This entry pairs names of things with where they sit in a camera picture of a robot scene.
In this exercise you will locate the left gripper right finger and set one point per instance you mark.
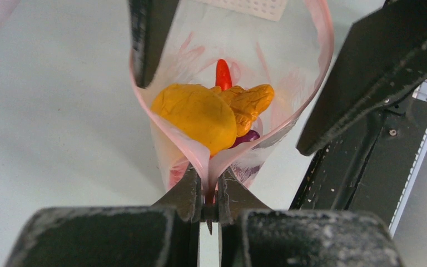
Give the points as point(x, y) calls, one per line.
point(252, 234)

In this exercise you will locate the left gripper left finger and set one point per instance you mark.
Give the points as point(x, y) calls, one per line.
point(163, 234)

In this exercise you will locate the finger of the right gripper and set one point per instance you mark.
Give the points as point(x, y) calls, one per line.
point(150, 22)
point(383, 58)

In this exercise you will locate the red chili pepper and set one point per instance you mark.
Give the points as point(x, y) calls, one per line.
point(223, 77)

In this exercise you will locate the clear zip top bag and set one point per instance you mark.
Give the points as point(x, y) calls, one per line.
point(292, 55)

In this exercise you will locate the purple onion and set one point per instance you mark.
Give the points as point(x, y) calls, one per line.
point(251, 135)

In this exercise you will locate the yellow mango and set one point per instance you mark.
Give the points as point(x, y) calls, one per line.
point(199, 113)

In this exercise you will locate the orange fried snack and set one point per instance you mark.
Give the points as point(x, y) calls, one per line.
point(247, 105)

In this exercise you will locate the white plastic basket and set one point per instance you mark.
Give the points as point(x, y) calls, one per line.
point(271, 10)

